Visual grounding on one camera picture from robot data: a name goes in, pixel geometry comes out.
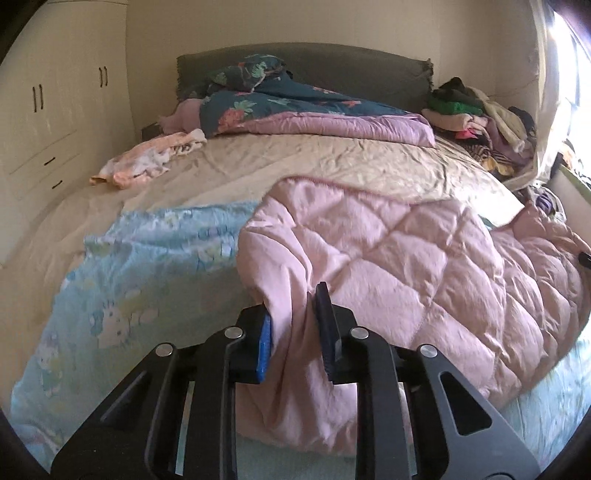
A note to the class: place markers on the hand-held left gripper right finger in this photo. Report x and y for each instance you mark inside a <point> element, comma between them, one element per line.
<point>327,339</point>

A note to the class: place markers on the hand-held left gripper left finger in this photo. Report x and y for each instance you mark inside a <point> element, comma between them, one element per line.
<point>264,346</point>

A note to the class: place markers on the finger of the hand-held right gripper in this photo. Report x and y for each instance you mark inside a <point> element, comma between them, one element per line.
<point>586,259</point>

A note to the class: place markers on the pink quilted blanket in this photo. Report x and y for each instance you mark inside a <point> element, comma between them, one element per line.
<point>415,277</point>

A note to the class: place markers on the pile of mixed clothes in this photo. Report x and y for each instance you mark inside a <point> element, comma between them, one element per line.
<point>480,120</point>

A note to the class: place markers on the light blue cartoon blanket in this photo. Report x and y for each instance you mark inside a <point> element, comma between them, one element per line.
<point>138,277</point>

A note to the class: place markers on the white curtain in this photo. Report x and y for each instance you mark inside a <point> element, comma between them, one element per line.
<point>540,92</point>

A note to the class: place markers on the bright window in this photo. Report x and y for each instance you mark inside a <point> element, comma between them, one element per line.
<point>579,83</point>

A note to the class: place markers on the bed with beige sheet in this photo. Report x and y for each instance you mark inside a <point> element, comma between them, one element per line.
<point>300,159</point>

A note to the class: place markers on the peach floral cloth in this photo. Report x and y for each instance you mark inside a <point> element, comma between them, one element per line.
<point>143,159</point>

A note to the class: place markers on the dark floral comforter pink lining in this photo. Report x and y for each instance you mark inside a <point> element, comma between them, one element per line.
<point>323,115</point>

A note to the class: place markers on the dark bedside table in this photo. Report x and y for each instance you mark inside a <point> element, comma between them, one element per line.
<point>150,130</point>

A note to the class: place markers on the mauve cloth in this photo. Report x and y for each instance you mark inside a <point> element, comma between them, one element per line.
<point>184,115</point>

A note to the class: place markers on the grey headboard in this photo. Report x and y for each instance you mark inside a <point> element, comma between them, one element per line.
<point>360,69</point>

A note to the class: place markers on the dark floral pillow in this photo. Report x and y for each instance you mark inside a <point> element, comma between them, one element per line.
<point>244,71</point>

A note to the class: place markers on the cream wardrobe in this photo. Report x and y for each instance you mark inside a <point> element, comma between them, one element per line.
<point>55,92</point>

